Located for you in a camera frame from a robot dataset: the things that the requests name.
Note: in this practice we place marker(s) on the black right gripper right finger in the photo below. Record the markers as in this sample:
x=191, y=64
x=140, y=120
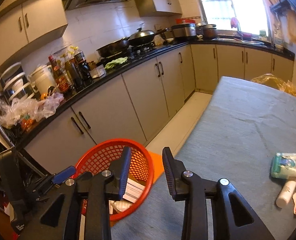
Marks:
x=233, y=217

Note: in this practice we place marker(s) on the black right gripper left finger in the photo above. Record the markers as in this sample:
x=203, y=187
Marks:
x=60, y=217

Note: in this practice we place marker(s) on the white plastic bottle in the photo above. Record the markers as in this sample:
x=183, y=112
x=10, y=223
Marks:
x=286, y=193

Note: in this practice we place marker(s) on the green cartoon tissue pack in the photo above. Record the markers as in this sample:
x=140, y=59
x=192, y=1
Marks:
x=284, y=166

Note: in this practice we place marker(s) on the white barcode medicine box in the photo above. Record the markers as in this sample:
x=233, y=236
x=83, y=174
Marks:
x=133, y=191

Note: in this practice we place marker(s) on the red plastic mesh basket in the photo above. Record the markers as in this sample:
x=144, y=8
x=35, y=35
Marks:
x=119, y=159

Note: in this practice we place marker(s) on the clear plastic bags on counter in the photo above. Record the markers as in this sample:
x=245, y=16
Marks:
x=11, y=115

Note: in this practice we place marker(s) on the grey blue tablecloth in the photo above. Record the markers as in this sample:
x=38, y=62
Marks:
x=244, y=125

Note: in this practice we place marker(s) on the red label sauce bottle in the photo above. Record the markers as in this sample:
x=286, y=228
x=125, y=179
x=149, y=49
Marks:
x=59, y=76

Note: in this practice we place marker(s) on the white electric kettle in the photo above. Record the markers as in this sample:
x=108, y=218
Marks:
x=42, y=79

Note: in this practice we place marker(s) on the dark soy sauce bottle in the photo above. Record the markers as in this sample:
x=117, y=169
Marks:
x=83, y=66

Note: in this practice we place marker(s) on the yellow plastic bag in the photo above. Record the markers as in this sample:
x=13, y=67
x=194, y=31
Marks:
x=275, y=82

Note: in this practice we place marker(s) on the green cloth on counter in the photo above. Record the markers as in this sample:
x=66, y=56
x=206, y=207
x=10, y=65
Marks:
x=115, y=63

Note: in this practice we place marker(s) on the black frying pan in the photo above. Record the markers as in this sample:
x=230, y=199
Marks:
x=113, y=48

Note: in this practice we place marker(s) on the dark cooking pot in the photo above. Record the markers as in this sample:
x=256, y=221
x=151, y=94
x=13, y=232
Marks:
x=208, y=31

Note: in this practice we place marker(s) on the silver rice cooker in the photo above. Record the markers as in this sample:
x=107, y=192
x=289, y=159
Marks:
x=184, y=31

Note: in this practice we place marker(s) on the sink faucet with pink cloth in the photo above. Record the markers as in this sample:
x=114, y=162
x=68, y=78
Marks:
x=234, y=23

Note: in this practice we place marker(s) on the black lidded wok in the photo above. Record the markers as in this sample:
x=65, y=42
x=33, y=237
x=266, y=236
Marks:
x=142, y=37

